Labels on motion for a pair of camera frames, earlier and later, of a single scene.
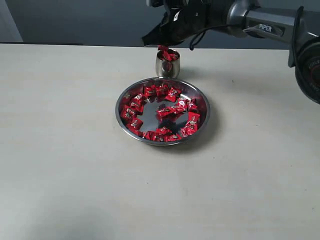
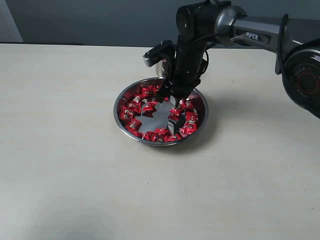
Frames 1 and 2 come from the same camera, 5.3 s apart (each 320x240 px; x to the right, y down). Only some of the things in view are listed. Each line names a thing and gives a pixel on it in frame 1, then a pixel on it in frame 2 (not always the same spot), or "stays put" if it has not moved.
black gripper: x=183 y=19 → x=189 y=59
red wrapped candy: x=193 y=121 stays put
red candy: x=192 y=106 → x=186 y=103
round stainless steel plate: x=162 y=112 stays put
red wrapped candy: x=188 y=129 stays put
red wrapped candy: x=173 y=137 stays put
